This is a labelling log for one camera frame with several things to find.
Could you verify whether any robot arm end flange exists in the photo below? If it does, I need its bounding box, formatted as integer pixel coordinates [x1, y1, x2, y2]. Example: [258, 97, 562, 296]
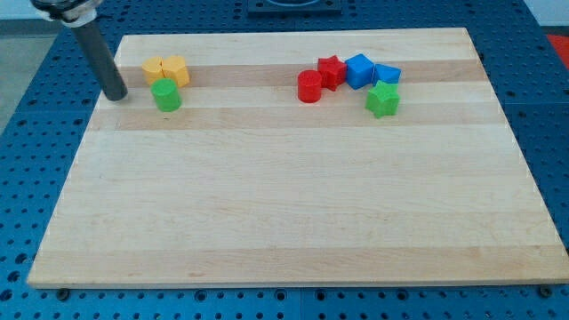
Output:
[30, 0, 103, 23]

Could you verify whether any red cylinder block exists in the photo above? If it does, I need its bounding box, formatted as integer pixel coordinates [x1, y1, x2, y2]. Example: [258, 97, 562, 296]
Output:
[297, 69, 322, 103]

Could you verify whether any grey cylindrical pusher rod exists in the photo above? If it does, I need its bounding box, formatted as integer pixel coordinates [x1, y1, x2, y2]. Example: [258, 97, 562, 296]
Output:
[71, 20, 128, 101]

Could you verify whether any yellow hexagon block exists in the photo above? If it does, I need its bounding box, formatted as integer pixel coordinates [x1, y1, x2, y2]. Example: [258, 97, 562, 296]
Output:
[162, 55, 190, 87]

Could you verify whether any blue wedge block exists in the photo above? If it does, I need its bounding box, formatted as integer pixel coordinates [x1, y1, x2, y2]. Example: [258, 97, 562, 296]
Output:
[372, 64, 401, 85]

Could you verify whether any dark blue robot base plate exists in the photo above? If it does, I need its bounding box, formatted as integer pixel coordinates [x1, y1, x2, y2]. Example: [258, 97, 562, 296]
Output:
[246, 0, 342, 16]

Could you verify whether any light wooden board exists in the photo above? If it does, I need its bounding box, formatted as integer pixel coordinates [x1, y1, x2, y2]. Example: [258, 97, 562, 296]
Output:
[28, 28, 568, 289]

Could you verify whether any red star block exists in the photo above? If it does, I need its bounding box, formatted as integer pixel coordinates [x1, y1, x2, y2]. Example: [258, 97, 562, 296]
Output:
[317, 55, 348, 92]

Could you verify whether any yellow heart block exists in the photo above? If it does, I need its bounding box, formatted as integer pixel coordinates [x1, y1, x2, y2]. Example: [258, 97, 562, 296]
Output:
[141, 56, 164, 85]

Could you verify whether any green star block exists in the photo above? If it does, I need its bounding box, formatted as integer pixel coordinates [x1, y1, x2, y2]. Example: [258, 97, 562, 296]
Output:
[365, 81, 400, 118]

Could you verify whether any green cylinder block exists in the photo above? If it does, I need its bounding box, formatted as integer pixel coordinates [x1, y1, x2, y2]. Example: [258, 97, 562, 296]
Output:
[150, 78, 181, 112]

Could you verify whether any blue cube block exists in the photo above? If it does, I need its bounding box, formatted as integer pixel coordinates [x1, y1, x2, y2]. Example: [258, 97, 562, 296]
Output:
[345, 53, 374, 90]

